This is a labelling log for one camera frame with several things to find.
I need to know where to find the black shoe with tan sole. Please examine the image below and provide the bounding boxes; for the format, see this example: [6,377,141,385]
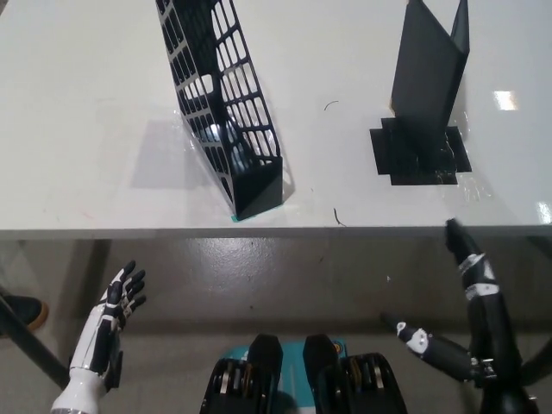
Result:
[0,294,50,333]

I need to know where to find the black table leg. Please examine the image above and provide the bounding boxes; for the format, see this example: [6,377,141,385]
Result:
[0,296,72,389]

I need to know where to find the black robot legs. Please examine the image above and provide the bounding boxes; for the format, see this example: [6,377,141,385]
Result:
[198,331,409,414]

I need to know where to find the black notebook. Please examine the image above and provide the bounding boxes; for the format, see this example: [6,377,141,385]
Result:
[389,0,471,167]

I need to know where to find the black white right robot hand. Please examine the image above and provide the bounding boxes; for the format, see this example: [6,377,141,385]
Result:
[380,217,525,384]

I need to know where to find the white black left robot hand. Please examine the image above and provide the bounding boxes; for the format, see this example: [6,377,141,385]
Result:
[68,260,148,388]

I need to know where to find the black tape patch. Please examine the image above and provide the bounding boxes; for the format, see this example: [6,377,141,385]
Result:
[369,116,473,188]

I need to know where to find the black perforated file shelf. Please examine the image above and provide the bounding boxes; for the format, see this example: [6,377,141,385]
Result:
[154,0,285,222]

